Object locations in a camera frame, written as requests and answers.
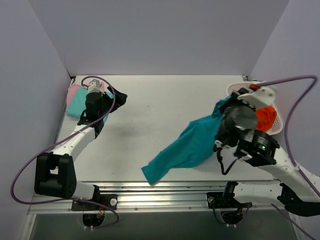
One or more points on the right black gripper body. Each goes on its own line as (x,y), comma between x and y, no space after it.
(225,107)

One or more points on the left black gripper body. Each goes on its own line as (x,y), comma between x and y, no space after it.
(93,97)

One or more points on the teal t shirt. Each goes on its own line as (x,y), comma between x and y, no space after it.
(193,146)

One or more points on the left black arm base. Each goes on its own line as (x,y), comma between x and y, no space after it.
(102,202)

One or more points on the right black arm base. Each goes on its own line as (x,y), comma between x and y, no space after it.
(216,200)

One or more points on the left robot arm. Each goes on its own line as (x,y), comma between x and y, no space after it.
(55,174)

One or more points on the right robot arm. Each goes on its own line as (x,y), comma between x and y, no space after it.
(296,188)

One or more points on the folded mint t shirt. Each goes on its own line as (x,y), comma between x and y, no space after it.
(75,110)

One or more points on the orange t shirt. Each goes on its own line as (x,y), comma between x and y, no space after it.
(265,118)

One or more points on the folded pink t shirt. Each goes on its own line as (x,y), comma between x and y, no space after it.
(77,94)

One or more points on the white plastic basket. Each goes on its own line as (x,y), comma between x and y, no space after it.
(277,126)

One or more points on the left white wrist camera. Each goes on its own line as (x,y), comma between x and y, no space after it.
(95,86)

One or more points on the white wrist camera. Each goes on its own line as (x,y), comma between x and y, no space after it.
(95,86)
(260,98)

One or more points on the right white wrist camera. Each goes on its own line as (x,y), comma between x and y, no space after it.
(260,98)

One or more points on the aluminium rail frame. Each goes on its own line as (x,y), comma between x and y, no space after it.
(165,196)

